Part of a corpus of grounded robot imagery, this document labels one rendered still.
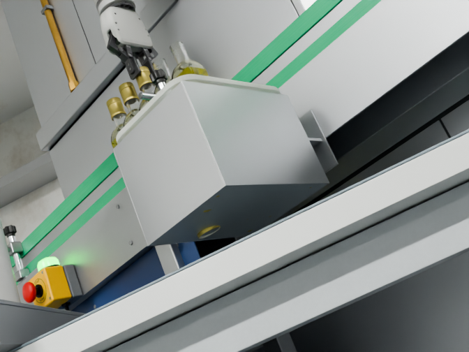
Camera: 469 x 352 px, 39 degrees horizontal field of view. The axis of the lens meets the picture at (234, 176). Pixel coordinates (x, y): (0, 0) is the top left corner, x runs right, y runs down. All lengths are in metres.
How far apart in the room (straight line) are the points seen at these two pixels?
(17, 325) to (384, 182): 0.42
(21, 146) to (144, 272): 3.24
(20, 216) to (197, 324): 3.61
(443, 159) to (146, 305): 0.33
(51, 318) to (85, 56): 1.16
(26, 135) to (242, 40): 3.13
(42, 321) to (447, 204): 0.48
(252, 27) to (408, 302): 0.63
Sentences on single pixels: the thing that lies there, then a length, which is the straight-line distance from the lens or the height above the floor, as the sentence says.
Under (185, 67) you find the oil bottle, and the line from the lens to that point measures 1.32.
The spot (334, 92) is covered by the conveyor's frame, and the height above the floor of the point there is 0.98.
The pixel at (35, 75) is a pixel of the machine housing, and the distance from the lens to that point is 2.11.
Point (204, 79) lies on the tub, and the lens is 0.89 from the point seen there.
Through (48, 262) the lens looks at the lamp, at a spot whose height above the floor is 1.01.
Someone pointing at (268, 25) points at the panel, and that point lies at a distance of 1.38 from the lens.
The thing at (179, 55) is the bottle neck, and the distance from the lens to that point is 1.36.
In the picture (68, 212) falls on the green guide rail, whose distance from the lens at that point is 1.42.
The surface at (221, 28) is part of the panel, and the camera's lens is 1.47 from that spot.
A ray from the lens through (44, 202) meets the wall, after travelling 4.23.
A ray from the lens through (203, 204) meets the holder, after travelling 0.83.
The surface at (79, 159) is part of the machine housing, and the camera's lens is 1.90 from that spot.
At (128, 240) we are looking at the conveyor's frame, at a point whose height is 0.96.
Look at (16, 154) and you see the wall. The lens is 4.43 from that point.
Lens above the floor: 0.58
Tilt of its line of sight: 20 degrees up
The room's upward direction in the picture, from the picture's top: 23 degrees counter-clockwise
